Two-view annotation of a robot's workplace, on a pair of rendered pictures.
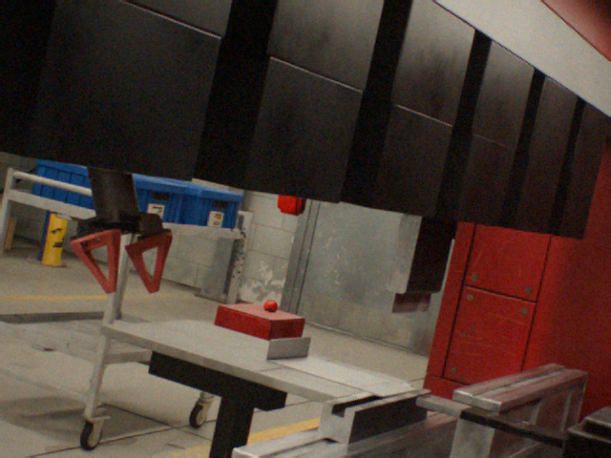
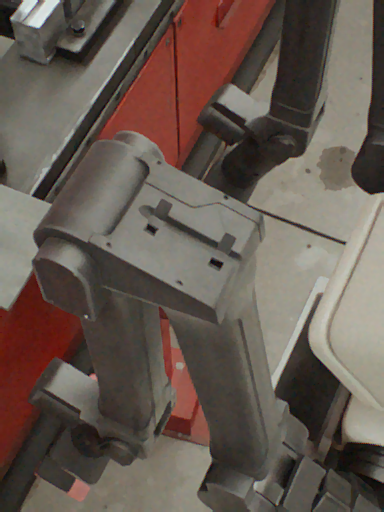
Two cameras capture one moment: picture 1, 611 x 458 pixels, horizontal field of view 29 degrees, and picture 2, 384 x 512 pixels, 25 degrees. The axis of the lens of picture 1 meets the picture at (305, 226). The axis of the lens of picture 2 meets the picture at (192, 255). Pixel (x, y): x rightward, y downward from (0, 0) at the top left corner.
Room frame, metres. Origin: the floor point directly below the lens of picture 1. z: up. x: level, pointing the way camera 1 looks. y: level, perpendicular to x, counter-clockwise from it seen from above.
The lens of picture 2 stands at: (1.86, 0.36, 2.06)
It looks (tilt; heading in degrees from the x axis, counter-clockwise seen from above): 59 degrees down; 180
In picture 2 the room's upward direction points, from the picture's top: 1 degrees counter-clockwise
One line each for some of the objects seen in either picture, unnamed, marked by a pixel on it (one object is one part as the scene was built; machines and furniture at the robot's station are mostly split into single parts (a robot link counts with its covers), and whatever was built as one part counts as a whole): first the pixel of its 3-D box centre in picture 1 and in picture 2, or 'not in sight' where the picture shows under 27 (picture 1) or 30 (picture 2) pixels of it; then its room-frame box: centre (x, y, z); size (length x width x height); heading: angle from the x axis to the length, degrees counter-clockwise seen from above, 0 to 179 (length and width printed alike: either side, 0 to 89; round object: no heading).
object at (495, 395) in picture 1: (522, 412); not in sight; (1.61, -0.35, 0.92); 0.50 x 0.06 x 0.10; 155
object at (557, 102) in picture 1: (510, 152); not in sight; (1.32, -0.21, 1.26); 0.15 x 0.09 x 0.17; 155
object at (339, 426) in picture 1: (378, 410); not in sight; (1.09, -0.10, 0.99); 0.20 x 0.03 x 0.03; 155
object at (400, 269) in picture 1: (419, 263); not in sight; (1.11, -0.11, 1.13); 0.10 x 0.02 x 0.10; 155
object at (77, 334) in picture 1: (114, 303); not in sight; (4.74, 0.70, 0.47); 0.90 x 0.66 x 0.95; 154
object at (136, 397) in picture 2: not in sight; (124, 339); (1.55, 0.30, 1.40); 0.11 x 0.06 x 0.43; 154
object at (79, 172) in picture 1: (108, 194); not in sight; (4.60, 0.79, 0.92); 0.50 x 0.36 x 0.18; 64
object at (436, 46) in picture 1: (377, 103); not in sight; (0.95, -0.04, 1.26); 0.15 x 0.09 x 0.17; 155
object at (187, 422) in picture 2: not in sight; (172, 389); (1.06, 0.30, 0.06); 0.25 x 0.20 x 0.12; 74
